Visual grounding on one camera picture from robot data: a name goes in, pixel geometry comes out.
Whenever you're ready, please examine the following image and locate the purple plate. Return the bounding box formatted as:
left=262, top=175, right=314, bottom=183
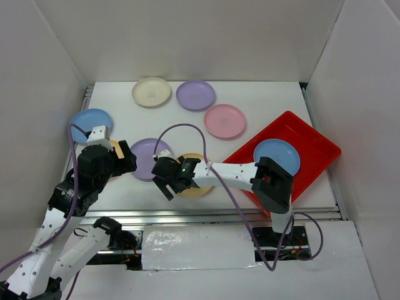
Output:
left=131, top=137, right=158, bottom=181
left=176, top=80, right=216, bottom=111

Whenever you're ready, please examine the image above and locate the orange plate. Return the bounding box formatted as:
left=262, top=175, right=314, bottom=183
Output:
left=109, top=140, right=124, bottom=159
left=176, top=152, right=213, bottom=197

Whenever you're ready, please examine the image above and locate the blue plate with bear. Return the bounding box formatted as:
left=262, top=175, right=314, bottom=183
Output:
left=253, top=139, right=301, bottom=176

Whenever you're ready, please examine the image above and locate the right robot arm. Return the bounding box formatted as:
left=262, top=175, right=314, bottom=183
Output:
left=151, top=154, right=294, bottom=245

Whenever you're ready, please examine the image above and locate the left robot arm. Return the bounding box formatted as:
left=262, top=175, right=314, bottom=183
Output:
left=1, top=141, right=136, bottom=299

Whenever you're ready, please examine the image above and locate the red plastic bin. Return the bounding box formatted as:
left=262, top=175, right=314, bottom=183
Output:
left=221, top=111, right=341, bottom=212

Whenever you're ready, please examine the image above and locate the blue plate at left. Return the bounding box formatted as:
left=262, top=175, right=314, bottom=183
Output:
left=70, top=109, right=113, bottom=144

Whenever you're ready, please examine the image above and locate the white tape patch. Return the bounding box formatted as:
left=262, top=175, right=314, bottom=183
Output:
left=141, top=225, right=256, bottom=271

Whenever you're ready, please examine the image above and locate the cream plate at back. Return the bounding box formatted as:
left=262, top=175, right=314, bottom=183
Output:
left=132, top=77, right=171, bottom=108

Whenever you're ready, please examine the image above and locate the pink plate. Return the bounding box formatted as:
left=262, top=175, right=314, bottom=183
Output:
left=204, top=104, right=247, bottom=139

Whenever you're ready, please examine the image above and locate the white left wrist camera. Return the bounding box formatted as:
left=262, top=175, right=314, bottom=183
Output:
left=86, top=125, right=111, bottom=149

